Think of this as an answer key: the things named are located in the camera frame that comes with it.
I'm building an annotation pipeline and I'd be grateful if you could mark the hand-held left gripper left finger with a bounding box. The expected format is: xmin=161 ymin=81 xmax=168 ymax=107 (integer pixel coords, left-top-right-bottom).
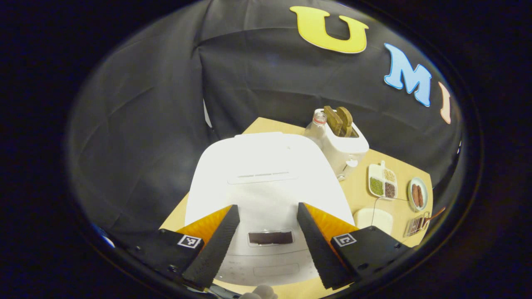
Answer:
xmin=125 ymin=204 xmax=241 ymax=291

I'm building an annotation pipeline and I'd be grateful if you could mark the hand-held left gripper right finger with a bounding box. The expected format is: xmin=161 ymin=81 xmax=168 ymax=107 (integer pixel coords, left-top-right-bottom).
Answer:
xmin=297 ymin=202 xmax=410 ymax=290

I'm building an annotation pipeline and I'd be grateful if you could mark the white rice cooker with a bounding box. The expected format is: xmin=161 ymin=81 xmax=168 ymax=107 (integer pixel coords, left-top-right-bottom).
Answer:
xmin=184 ymin=132 xmax=356 ymax=287

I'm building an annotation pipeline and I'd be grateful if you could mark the metal wire chopstick holder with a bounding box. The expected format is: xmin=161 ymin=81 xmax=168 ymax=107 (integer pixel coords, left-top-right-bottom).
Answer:
xmin=404 ymin=211 xmax=431 ymax=238

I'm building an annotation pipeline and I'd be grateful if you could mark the brown wooden spoon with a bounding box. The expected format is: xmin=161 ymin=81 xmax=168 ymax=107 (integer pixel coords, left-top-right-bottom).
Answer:
xmin=420 ymin=206 xmax=446 ymax=229

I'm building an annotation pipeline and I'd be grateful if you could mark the cream rectangular tray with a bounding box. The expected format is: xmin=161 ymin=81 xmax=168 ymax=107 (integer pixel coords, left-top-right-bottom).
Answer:
xmin=353 ymin=208 xmax=394 ymax=236

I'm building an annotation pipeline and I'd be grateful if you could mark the white divided grain tray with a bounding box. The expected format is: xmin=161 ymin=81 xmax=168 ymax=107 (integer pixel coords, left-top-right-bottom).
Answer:
xmin=368 ymin=161 xmax=398 ymax=200

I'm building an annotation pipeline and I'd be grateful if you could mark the white toaster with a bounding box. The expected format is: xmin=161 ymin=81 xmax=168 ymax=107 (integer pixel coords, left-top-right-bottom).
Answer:
xmin=314 ymin=108 xmax=369 ymax=181

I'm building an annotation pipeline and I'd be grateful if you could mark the pale green plate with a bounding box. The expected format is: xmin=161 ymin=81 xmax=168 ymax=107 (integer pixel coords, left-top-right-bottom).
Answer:
xmin=407 ymin=177 xmax=429 ymax=212

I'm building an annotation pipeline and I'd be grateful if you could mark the clear plastic water bottle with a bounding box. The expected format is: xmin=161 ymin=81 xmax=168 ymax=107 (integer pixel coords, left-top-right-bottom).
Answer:
xmin=303 ymin=111 xmax=328 ymax=148

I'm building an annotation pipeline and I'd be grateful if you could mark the brown toast slice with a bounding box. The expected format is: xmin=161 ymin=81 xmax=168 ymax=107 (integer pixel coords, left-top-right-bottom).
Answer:
xmin=336 ymin=107 xmax=354 ymax=137
xmin=323 ymin=105 xmax=344 ymax=137

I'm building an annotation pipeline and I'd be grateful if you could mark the black backdrop cloth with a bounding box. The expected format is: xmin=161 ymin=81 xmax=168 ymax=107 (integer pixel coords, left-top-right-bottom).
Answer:
xmin=69 ymin=0 xmax=464 ymax=233

